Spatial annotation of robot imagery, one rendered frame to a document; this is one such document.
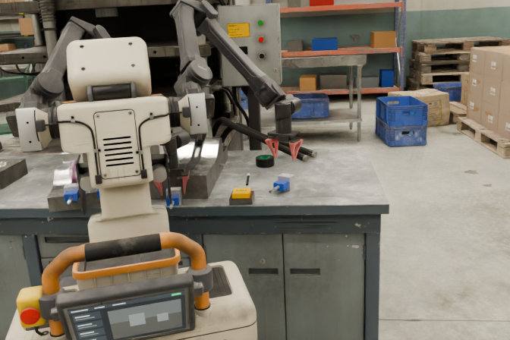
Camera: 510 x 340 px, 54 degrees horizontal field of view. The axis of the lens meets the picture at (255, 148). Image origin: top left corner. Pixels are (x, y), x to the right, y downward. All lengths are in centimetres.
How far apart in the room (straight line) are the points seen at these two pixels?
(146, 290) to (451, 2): 804
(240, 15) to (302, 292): 135
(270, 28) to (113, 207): 141
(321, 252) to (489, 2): 738
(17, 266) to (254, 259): 92
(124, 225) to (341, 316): 93
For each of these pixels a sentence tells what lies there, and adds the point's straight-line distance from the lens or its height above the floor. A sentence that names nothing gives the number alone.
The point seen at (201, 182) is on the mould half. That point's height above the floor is 86.
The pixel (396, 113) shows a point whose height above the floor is 36.
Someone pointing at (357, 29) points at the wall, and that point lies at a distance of 847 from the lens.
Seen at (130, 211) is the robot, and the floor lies 93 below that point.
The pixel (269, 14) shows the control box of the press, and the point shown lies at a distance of 253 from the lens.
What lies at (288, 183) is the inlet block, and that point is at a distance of 181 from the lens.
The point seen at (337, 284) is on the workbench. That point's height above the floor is 46.
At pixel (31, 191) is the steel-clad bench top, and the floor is 80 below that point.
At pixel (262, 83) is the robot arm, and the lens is 175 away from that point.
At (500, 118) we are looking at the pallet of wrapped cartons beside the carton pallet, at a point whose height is 31.
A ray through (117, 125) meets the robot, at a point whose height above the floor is 118.
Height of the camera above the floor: 144
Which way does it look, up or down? 15 degrees down
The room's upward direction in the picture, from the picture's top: 3 degrees counter-clockwise
